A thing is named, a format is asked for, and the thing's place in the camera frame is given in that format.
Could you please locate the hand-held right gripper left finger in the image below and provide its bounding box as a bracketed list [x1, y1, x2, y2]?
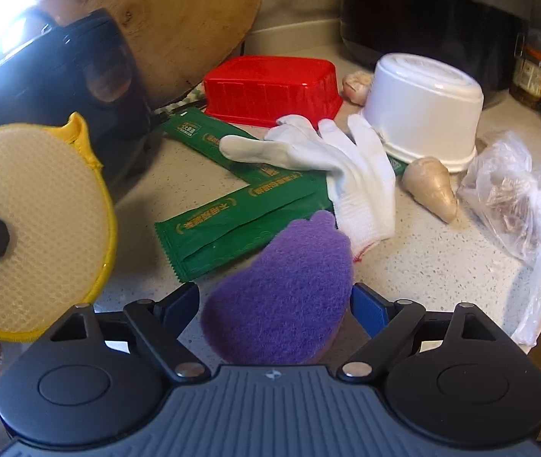
[50, 283, 209, 384]

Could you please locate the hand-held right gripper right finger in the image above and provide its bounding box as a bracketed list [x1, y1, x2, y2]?
[339, 283, 495, 384]

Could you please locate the round yellow sponge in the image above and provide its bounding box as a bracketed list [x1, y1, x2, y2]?
[0, 112, 119, 344]

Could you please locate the green chopstick packet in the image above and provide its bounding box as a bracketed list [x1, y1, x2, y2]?
[160, 107, 335, 191]
[155, 178, 335, 283]

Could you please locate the purple scouring sponge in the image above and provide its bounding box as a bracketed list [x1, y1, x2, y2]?
[201, 209, 354, 366]

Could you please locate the white knit glove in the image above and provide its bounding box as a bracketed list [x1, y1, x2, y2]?
[219, 114, 396, 264]

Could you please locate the dark blue rice cooker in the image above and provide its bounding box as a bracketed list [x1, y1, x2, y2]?
[0, 8, 152, 201]

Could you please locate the clear plastic bag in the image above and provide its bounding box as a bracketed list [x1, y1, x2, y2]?
[456, 129, 541, 348]

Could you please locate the patterned dish cloth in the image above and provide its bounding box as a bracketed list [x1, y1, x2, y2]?
[154, 81, 209, 117]

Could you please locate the white plastic bowl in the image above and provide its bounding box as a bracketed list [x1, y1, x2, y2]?
[361, 53, 485, 173]

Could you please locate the garlic bulb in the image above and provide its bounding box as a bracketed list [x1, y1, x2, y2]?
[343, 70, 375, 105]

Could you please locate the red plastic container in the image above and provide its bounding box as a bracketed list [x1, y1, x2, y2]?
[202, 56, 343, 130]

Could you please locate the glass jar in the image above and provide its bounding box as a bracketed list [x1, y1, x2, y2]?
[509, 45, 541, 109]

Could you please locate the round wooden cutting board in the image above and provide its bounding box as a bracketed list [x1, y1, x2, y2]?
[35, 0, 264, 108]

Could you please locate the black kitchen appliance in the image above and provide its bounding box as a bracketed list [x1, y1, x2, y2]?
[339, 0, 533, 110]

